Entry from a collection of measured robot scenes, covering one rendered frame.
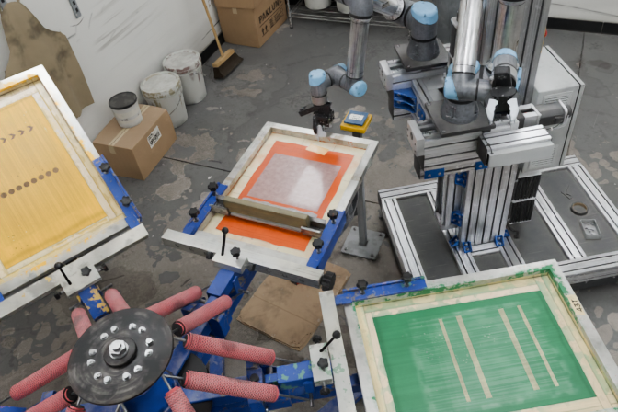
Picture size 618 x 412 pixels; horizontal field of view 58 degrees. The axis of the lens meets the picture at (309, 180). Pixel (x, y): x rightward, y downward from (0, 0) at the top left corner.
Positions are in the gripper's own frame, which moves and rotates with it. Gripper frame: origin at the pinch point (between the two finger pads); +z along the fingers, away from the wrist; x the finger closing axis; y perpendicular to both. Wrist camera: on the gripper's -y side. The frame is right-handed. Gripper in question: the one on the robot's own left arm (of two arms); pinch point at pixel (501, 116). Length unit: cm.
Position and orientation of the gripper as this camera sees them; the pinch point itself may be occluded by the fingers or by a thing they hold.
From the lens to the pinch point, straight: 168.7
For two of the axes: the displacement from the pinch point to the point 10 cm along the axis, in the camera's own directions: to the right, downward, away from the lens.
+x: -9.4, -0.1, 3.5
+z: -2.6, 6.8, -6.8
